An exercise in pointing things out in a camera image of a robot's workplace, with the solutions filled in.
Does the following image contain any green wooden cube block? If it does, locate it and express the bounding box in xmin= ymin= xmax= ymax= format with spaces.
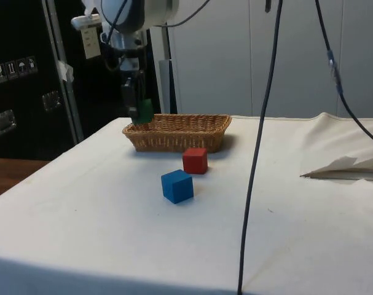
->
xmin=133 ymin=98 xmax=154 ymax=125

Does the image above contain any pale grey locker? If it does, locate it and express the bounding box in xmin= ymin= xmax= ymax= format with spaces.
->
xmin=249 ymin=0 xmax=339 ymax=119
xmin=167 ymin=0 xmax=251 ymax=117
xmin=336 ymin=0 xmax=373 ymax=119

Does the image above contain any black cabinet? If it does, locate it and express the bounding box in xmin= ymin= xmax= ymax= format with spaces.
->
xmin=0 ymin=0 xmax=163 ymax=161

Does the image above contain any blue wooden cube block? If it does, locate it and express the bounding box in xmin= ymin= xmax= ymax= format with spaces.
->
xmin=160 ymin=169 xmax=195 ymax=205

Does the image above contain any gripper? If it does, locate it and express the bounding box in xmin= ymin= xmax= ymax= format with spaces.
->
xmin=101 ymin=42 xmax=147 ymax=122

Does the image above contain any wicker basket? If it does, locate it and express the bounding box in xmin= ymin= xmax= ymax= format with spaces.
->
xmin=122 ymin=113 xmax=234 ymax=154

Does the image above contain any red wooden cube block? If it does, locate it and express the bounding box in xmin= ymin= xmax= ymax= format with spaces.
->
xmin=182 ymin=147 xmax=209 ymax=176

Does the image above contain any black cable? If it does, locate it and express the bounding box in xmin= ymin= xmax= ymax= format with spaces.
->
xmin=151 ymin=0 xmax=211 ymax=29
xmin=314 ymin=0 xmax=373 ymax=148
xmin=237 ymin=0 xmax=283 ymax=293
xmin=100 ymin=0 xmax=129 ymax=44

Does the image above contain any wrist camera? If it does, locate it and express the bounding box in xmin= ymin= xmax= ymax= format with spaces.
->
xmin=70 ymin=15 xmax=103 ymax=31

